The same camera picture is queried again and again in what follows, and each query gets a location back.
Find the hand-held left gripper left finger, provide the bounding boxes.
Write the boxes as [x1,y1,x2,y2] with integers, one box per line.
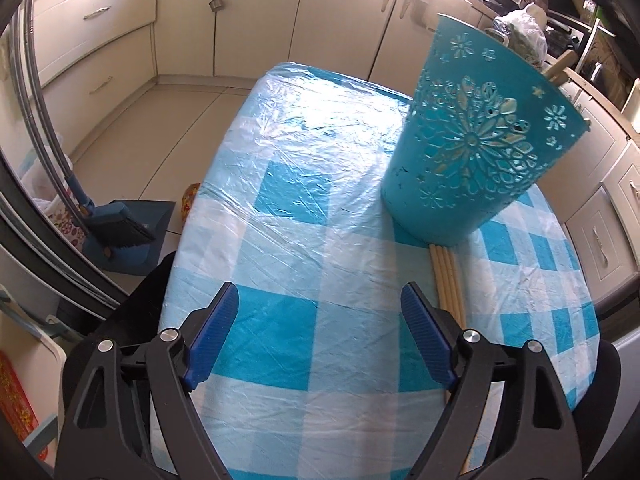
[54,281,240,480]

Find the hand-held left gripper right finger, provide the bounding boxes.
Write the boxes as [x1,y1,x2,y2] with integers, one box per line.
[401,281,587,480]

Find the row of wooden chopsticks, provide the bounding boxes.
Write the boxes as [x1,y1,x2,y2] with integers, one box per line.
[427,242,473,480]

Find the teal cutout plastic basket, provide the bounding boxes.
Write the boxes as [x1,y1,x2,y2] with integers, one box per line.
[380,12,591,247]

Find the person's dark trousers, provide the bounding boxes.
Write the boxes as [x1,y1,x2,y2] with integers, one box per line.
[97,252,623,480]

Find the blue dustpan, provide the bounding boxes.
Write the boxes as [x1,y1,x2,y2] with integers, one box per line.
[82,200,178,276]

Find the floral patterned round object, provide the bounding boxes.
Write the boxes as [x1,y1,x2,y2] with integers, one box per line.
[181,182,203,221]

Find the blue checked plastic tablecloth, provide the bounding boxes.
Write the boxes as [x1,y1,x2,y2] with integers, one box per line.
[150,61,601,480]

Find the floral printed bag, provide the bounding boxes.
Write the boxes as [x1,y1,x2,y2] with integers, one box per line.
[20,130,88,251]

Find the cream cabinet with panelled drawers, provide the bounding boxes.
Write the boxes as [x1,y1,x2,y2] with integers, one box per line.
[540,80,640,306]

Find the red printed paper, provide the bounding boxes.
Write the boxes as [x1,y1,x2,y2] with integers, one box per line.
[0,350,41,443]

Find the cream cabinet with wide drawers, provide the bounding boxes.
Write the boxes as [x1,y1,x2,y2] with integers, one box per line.
[30,0,160,93]

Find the cream base cabinet with doors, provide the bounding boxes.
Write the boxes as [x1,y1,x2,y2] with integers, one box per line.
[155,0,481,81]

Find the plastic bag of greens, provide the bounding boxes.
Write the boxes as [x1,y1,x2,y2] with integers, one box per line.
[492,2,548,61]

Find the white hanging cloth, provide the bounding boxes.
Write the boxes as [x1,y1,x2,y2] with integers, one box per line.
[405,0,441,31]

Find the black toaster oven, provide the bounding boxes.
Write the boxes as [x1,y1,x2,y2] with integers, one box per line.
[545,0,601,58]

